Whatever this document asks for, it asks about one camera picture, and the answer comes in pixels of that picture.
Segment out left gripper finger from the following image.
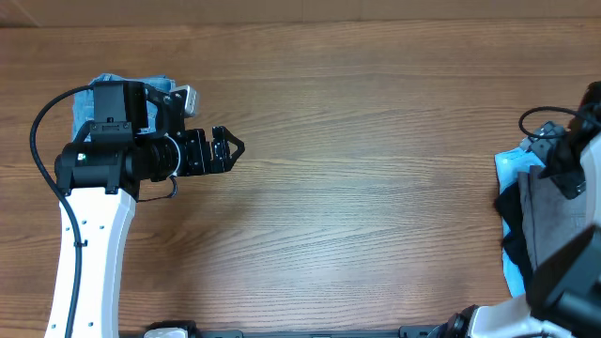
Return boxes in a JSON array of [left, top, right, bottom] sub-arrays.
[[212, 126, 244, 146], [211, 141, 245, 173]]

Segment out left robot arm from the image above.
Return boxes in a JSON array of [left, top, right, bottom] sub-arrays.
[[32, 80, 245, 337]]

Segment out grey shorts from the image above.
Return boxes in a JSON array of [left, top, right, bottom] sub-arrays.
[[517, 165, 586, 270]]

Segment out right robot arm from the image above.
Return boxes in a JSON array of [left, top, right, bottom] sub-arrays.
[[429, 82, 600, 338]]

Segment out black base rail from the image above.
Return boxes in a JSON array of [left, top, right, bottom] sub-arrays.
[[141, 321, 448, 338]]

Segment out light blue garment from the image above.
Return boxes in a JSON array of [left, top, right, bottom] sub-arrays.
[[494, 147, 545, 298]]

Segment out folded blue jeans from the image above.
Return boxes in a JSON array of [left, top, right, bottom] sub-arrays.
[[72, 73, 177, 138]]

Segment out black garment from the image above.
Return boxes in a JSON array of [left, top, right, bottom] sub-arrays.
[[494, 182, 533, 298]]

